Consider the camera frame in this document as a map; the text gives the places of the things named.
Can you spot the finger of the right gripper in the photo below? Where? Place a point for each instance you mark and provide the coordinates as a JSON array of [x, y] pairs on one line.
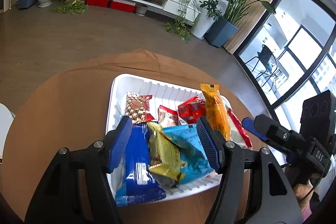
[[247, 124]]

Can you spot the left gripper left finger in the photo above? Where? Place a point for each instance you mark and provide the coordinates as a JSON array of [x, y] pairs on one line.
[[57, 196]]

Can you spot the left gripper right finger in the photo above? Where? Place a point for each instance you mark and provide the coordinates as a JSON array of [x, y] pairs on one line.
[[271, 198]]

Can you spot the white red long snack packet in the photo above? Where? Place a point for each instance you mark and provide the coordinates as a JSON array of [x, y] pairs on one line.
[[238, 133]]

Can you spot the orange snack packet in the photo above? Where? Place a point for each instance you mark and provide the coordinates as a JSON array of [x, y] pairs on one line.
[[216, 113]]

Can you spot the blue cookie packet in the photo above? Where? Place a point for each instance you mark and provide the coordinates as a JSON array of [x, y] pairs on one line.
[[138, 185]]

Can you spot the red Mylikes candy bag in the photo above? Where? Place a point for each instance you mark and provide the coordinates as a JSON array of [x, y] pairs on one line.
[[192, 109]]

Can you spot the light blue snack bag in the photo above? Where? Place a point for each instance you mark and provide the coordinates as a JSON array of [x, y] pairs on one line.
[[194, 163]]

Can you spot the gold snack packet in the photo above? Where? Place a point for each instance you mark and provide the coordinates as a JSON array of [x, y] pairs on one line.
[[165, 156]]

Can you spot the red brown patterned snack packet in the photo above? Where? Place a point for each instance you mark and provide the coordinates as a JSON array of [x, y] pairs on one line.
[[137, 108]]

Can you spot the pink sleeve forearm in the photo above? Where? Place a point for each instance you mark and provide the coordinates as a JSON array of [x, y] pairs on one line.
[[306, 211]]

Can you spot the right hand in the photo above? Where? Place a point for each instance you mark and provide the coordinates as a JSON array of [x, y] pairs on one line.
[[303, 193]]

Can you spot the black outdoor chair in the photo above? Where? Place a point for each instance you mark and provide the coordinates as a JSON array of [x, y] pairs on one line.
[[270, 68]]

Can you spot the white plastic tray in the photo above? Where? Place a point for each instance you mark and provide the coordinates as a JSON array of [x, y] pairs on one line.
[[165, 94]]

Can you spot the white round stool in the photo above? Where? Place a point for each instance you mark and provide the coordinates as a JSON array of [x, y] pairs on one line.
[[6, 119]]

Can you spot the white planter right plant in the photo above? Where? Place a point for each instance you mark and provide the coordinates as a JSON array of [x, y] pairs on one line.
[[187, 15]]

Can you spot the blue planter tall plant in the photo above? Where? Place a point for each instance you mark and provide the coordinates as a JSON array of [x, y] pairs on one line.
[[238, 19]]

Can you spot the red storage box left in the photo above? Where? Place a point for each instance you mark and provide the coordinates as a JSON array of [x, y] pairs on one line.
[[98, 3]]

